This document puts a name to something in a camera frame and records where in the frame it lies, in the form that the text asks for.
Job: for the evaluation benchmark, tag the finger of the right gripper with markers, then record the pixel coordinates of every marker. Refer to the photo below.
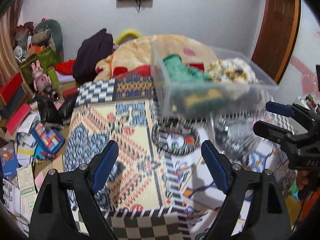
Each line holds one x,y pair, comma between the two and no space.
280,108
270,132

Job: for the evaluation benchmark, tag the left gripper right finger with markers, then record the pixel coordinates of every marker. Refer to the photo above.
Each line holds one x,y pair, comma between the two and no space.
267,217

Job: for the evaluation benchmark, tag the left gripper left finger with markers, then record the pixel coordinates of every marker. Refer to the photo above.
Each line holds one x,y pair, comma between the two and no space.
52,216

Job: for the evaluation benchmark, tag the silver scrubber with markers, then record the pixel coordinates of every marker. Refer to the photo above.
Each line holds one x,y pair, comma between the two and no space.
234,136

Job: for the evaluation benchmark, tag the floral silk scrunchie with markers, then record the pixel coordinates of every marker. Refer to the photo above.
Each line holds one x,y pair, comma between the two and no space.
234,70

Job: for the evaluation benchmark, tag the clear plastic storage box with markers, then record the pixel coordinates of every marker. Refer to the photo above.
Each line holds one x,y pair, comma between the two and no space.
195,99

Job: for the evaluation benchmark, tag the green knitted glove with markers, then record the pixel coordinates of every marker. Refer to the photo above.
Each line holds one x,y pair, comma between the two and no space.
179,72

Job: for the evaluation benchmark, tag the brown wooden door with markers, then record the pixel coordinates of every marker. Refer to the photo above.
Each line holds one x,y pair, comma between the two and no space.
277,37

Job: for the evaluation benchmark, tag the blue puzzle toy box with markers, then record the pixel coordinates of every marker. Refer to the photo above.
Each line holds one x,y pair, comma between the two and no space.
49,139

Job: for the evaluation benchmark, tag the patchwork patterned bedspread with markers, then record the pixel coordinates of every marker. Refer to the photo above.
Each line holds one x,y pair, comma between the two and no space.
150,193

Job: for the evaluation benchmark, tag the black plastic bag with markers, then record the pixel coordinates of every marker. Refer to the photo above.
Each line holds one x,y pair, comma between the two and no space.
50,115

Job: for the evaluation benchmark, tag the red box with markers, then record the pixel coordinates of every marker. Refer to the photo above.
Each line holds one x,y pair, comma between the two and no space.
10,88

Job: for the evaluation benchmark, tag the pink rabbit toy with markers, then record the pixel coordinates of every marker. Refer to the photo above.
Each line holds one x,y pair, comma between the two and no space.
41,80

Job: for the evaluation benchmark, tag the green bottle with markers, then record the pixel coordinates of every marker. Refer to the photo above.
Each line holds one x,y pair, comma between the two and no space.
53,77

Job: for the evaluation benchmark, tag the beige fleece blanket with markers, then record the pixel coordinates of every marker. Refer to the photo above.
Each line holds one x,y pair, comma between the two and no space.
137,52

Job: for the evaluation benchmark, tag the pink striped curtain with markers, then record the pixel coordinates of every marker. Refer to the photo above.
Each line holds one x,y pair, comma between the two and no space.
9,21

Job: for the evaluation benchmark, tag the green cardboard box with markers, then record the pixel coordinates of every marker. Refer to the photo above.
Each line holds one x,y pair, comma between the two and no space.
46,57

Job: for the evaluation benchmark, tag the dark purple garment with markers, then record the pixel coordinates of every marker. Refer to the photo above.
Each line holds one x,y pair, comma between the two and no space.
97,47

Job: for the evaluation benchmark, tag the grey green plush toy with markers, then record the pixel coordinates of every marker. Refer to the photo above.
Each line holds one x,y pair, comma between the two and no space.
48,32

